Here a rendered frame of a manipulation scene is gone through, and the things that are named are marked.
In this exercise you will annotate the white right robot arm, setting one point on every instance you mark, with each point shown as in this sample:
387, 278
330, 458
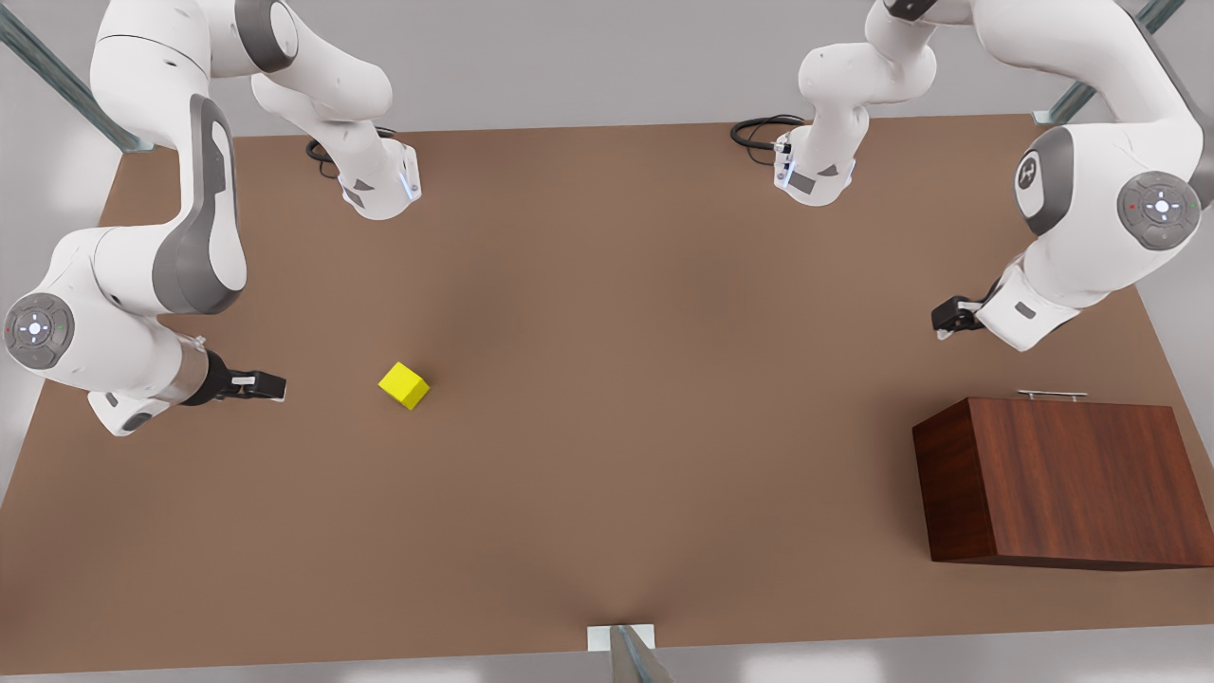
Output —
199, 228

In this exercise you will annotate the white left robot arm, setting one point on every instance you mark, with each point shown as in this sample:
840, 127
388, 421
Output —
1091, 190

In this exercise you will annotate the brown wooden drawer cabinet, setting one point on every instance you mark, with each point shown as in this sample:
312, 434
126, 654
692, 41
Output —
1062, 484

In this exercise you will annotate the yellow cube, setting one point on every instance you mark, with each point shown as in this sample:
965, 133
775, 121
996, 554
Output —
404, 385

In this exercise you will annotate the silver frame post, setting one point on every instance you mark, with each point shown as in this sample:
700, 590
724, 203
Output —
66, 81
626, 653
1105, 71

